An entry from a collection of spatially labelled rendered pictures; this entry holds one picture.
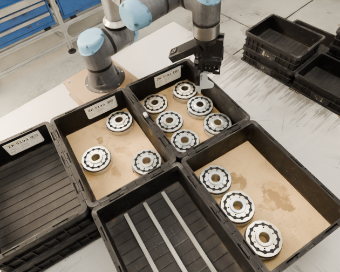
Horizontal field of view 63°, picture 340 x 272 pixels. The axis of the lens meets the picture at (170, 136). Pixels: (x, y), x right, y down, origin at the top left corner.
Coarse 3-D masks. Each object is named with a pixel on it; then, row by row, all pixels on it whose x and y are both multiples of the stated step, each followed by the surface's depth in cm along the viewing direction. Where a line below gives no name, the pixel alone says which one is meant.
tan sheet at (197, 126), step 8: (184, 80) 122; (168, 88) 120; (168, 96) 117; (168, 104) 114; (176, 104) 114; (184, 104) 114; (184, 112) 111; (216, 112) 110; (184, 120) 108; (192, 120) 108; (200, 120) 108; (184, 128) 106; (192, 128) 106; (200, 128) 106; (200, 136) 104
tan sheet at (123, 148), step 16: (128, 112) 113; (96, 128) 109; (80, 144) 105; (96, 144) 104; (112, 144) 104; (128, 144) 103; (144, 144) 103; (80, 160) 100; (96, 160) 100; (128, 160) 99; (96, 176) 96; (112, 176) 96; (128, 176) 95; (96, 192) 92
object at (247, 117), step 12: (180, 60) 115; (156, 72) 111; (132, 84) 108; (216, 84) 105; (132, 96) 104; (228, 96) 101; (144, 108) 100; (240, 108) 97; (168, 144) 92; (204, 144) 89; (180, 156) 87
